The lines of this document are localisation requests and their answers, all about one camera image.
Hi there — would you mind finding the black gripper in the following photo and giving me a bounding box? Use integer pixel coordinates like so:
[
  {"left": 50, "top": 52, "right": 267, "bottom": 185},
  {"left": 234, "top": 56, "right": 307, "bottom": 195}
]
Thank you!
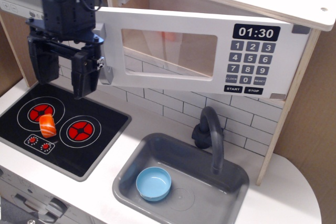
[{"left": 26, "top": 0, "right": 103, "bottom": 100}]

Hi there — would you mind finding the white toy microwave door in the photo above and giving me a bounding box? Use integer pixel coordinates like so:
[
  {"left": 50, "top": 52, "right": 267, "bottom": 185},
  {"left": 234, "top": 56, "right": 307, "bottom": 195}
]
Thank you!
[{"left": 96, "top": 7, "right": 311, "bottom": 100}]

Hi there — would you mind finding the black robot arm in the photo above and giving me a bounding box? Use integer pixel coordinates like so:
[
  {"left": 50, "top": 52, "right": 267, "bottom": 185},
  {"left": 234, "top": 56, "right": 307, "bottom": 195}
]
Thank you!
[{"left": 26, "top": 0, "right": 104, "bottom": 99}]

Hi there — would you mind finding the wooden microwave cabinet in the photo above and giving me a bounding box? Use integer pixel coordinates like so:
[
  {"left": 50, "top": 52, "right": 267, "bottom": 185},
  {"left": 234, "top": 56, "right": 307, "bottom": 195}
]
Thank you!
[{"left": 102, "top": 0, "right": 336, "bottom": 187}]

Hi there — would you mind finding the orange salmon sushi toy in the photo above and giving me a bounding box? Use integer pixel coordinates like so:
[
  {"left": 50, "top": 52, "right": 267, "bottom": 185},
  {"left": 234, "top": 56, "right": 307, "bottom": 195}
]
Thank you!
[{"left": 39, "top": 114, "right": 57, "bottom": 138}]

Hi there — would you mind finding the black toy stovetop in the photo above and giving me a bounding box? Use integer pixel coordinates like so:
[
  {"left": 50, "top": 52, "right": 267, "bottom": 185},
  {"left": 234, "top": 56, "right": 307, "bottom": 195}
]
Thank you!
[{"left": 1, "top": 84, "right": 131, "bottom": 182}]

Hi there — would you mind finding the orange toy carrot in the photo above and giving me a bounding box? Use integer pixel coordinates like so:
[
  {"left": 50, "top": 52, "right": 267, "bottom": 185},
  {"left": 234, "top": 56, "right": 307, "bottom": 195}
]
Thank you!
[{"left": 161, "top": 31, "right": 178, "bottom": 41}]

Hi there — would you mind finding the grey oven front panel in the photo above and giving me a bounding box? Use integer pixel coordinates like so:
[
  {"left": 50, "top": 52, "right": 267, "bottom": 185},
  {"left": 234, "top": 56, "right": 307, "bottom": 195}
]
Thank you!
[{"left": 1, "top": 167, "right": 103, "bottom": 223}]

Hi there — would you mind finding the light blue bowl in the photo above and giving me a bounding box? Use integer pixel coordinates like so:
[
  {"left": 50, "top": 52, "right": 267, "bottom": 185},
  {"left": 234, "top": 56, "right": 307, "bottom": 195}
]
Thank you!
[{"left": 136, "top": 167, "right": 172, "bottom": 201}]

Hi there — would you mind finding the dark grey faucet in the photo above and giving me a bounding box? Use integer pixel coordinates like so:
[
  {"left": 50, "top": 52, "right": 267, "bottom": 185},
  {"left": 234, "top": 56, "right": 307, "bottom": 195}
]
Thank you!
[{"left": 192, "top": 106, "right": 224, "bottom": 175}]

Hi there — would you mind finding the grey toy sink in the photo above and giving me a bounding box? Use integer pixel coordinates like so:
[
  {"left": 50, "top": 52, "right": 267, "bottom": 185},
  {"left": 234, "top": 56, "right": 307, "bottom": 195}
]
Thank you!
[{"left": 112, "top": 133, "right": 249, "bottom": 223}]

